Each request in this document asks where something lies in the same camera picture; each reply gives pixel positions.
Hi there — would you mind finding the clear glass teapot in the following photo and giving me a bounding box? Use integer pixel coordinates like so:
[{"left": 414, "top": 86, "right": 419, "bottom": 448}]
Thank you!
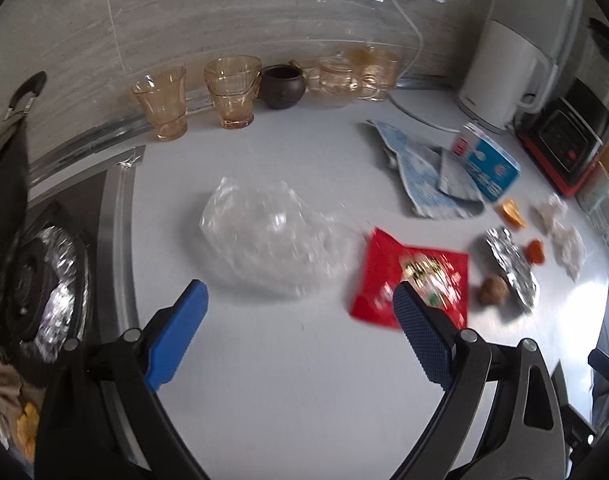
[{"left": 304, "top": 57, "right": 362, "bottom": 108}]

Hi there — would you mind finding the amber glass mug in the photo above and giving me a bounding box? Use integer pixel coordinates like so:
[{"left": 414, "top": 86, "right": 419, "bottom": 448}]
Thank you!
[{"left": 349, "top": 46, "right": 402, "bottom": 102}]

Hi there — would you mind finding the red snack packet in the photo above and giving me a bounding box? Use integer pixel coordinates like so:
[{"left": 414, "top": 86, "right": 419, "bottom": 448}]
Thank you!
[{"left": 349, "top": 227, "right": 470, "bottom": 331}]

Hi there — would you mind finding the crumpled aluminium foil piece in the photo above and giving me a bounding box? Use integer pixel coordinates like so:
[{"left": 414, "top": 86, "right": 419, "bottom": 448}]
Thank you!
[{"left": 485, "top": 226, "right": 540, "bottom": 311}]

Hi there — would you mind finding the gas stove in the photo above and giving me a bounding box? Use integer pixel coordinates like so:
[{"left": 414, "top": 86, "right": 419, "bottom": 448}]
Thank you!
[{"left": 0, "top": 145, "right": 150, "bottom": 480}]

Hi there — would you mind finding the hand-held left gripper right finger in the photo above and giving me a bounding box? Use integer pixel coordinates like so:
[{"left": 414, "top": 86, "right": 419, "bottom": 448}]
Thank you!
[{"left": 389, "top": 281, "right": 571, "bottom": 480}]

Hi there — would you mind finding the foil burner liner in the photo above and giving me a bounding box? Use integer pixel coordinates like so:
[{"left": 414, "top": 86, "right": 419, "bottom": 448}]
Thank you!
[{"left": 34, "top": 225, "right": 91, "bottom": 361}]

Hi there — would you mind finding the blue and white carton box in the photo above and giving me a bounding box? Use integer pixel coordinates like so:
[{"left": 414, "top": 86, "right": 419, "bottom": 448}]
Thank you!
[{"left": 450, "top": 122, "right": 522, "bottom": 203}]

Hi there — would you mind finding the orange peel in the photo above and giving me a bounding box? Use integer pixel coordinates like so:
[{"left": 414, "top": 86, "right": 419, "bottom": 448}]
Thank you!
[{"left": 499, "top": 199, "right": 529, "bottom": 228}]

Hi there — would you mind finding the beige cloth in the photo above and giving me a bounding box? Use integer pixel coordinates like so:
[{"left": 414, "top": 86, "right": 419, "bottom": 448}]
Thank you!
[{"left": 0, "top": 352, "right": 40, "bottom": 441}]

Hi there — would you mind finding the brown ceramic pot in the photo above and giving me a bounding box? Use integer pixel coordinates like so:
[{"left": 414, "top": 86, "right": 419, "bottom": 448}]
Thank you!
[{"left": 259, "top": 62, "right": 306, "bottom": 110}]

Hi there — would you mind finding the white power cable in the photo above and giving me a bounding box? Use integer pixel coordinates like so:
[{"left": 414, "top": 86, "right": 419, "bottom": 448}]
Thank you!
[{"left": 384, "top": 0, "right": 465, "bottom": 133}]

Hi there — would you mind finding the plain amber glass cup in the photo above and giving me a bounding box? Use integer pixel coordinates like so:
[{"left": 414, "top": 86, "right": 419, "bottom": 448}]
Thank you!
[{"left": 131, "top": 66, "right": 189, "bottom": 141}]

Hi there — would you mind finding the blue printed wrapper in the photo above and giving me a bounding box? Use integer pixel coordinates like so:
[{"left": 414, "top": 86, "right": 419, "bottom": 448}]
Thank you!
[{"left": 365, "top": 119, "right": 485, "bottom": 220}]

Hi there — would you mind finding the clear plastic bag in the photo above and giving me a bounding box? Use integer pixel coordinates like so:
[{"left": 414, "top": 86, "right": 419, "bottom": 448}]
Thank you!
[{"left": 199, "top": 176, "right": 367, "bottom": 298}]

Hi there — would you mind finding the white electric kettle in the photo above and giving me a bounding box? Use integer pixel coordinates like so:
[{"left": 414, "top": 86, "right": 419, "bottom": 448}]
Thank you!
[{"left": 457, "top": 19, "right": 552, "bottom": 133}]

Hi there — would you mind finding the ribbed amber glass cup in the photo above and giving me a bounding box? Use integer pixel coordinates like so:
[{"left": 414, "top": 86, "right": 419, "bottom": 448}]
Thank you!
[{"left": 203, "top": 55, "right": 263, "bottom": 130}]

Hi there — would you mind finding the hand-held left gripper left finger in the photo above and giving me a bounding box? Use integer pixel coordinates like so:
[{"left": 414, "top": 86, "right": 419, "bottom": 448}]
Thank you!
[{"left": 34, "top": 279, "right": 210, "bottom": 480}]

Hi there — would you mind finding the crumpled white tissue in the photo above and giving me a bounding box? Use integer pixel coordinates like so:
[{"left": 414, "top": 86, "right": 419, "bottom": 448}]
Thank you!
[
  {"left": 549, "top": 222, "right": 587, "bottom": 281},
  {"left": 534, "top": 194, "right": 570, "bottom": 233}
]

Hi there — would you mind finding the grey paper piece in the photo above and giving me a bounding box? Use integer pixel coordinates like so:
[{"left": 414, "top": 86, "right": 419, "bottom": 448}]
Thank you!
[{"left": 437, "top": 147, "right": 485, "bottom": 203}]

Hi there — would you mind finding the walnut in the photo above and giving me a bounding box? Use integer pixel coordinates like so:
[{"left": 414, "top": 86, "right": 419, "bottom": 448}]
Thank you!
[{"left": 479, "top": 276, "right": 510, "bottom": 306}]

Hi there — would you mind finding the black pan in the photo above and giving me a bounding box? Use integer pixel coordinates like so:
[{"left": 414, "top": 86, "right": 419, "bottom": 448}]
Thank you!
[{"left": 0, "top": 71, "right": 48, "bottom": 281}]

